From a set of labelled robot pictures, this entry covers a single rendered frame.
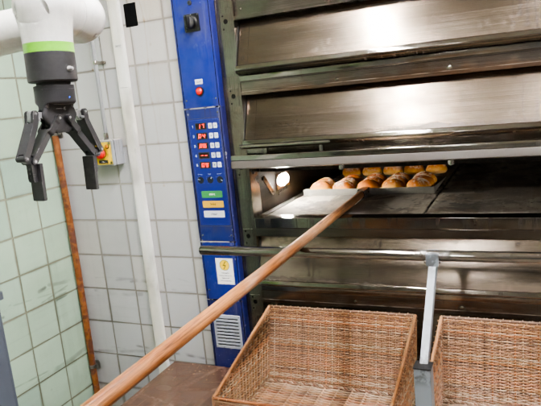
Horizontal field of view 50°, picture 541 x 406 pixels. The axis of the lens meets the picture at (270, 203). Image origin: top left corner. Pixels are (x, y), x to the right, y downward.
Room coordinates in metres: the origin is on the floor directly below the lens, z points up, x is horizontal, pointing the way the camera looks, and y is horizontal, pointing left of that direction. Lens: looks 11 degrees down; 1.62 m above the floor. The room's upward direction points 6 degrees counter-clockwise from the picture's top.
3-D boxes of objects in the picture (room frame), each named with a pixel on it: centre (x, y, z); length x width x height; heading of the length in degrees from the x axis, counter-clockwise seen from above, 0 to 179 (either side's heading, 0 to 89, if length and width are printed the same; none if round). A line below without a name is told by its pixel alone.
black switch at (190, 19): (2.13, 0.22, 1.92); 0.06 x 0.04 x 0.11; 65
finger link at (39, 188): (1.08, 0.43, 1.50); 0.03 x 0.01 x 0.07; 62
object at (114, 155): (2.33, 0.63, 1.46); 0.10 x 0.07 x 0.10; 65
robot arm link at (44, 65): (1.14, 0.40, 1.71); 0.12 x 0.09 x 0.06; 62
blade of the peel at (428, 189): (2.52, -0.47, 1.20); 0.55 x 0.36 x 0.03; 66
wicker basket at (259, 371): (1.74, -0.11, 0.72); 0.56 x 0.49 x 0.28; 65
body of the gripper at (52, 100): (1.14, 0.39, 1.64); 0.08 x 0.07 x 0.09; 152
